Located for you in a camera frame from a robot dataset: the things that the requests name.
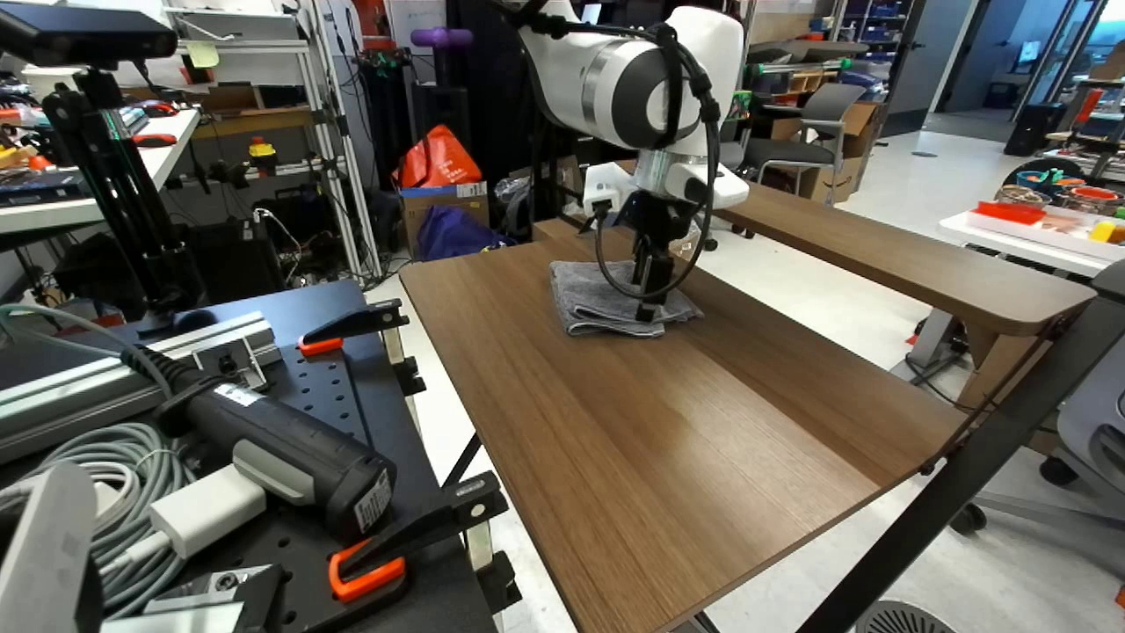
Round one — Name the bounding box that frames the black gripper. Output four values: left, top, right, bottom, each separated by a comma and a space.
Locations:
616, 188, 710, 328

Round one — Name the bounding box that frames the grey towel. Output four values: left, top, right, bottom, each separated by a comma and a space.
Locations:
548, 258, 705, 345

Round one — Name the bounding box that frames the dark blue bag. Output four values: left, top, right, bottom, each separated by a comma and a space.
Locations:
410, 205, 508, 264

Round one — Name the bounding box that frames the tall cardboard box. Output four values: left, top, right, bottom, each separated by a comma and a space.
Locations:
806, 96, 890, 212

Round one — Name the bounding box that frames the orange bag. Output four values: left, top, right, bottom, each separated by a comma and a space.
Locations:
389, 123, 487, 195

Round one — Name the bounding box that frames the wooden raised shelf board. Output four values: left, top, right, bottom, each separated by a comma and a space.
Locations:
713, 183, 1100, 415

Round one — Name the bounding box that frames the black clamp with orange grip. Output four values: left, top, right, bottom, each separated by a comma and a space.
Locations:
294, 297, 416, 362
322, 470, 513, 609

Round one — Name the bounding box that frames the white metal shelf rack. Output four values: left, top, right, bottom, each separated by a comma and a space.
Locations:
158, 0, 389, 289

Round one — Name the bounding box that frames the red flat item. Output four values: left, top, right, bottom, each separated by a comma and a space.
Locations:
971, 196, 1051, 229

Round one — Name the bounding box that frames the white cluttered work table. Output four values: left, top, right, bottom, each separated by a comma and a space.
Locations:
934, 150, 1125, 283

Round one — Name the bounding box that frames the black cylindrical tool with label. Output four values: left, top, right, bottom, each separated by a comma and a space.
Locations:
171, 376, 396, 541

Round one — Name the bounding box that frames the black computer tower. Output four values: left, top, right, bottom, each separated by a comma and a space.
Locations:
1002, 99, 1066, 160

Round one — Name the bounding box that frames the round grey mesh fan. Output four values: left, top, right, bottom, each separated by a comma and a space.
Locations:
846, 599, 961, 633

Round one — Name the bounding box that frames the grey high-back office chair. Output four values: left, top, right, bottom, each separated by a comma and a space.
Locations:
949, 350, 1125, 545

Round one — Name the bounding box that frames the white power adapter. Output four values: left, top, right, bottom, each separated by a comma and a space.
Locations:
147, 460, 270, 563

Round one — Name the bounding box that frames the silver aluminium bar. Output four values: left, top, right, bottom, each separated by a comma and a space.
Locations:
0, 307, 283, 468

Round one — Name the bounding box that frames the white side table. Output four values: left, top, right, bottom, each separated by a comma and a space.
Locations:
0, 103, 205, 242

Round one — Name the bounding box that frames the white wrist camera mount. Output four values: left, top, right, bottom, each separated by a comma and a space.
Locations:
580, 160, 642, 226

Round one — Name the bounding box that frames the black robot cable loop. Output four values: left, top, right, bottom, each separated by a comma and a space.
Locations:
587, 18, 724, 304

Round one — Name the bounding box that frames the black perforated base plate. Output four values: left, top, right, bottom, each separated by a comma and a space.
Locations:
0, 277, 525, 633

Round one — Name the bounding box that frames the black metal table frame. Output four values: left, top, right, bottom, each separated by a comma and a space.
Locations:
794, 258, 1125, 633

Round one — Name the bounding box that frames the black camera tripod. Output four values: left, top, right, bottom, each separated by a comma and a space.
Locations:
39, 60, 205, 318

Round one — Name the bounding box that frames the grey coiled cable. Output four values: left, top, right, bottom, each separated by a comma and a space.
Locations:
0, 419, 200, 621

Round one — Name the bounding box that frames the black stereo camera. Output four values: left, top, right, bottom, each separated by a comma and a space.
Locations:
0, 0, 180, 72

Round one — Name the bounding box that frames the white plastic bracket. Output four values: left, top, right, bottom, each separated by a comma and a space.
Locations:
0, 460, 105, 633

